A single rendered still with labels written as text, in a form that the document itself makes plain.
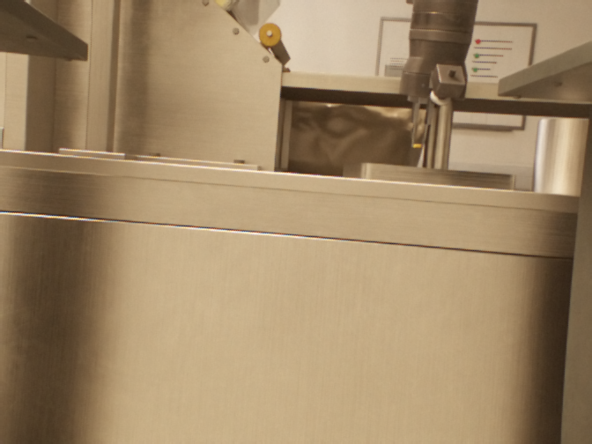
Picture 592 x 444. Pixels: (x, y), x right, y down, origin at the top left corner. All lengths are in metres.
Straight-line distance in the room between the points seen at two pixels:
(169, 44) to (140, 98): 0.09
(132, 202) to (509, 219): 0.43
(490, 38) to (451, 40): 4.13
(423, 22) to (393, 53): 4.05
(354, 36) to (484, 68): 0.83
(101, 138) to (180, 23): 0.21
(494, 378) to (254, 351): 0.27
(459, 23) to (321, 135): 0.51
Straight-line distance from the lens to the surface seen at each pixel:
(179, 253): 0.91
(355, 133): 1.39
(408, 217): 0.89
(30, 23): 0.70
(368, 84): 1.16
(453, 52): 0.96
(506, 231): 0.91
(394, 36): 5.02
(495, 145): 5.03
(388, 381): 0.92
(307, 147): 1.39
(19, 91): 1.15
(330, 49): 5.01
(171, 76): 1.18
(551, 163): 1.00
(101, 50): 1.13
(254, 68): 1.16
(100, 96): 1.12
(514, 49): 5.09
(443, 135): 1.18
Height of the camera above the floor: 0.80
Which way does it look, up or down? 3 degrees down
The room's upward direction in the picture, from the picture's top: 5 degrees clockwise
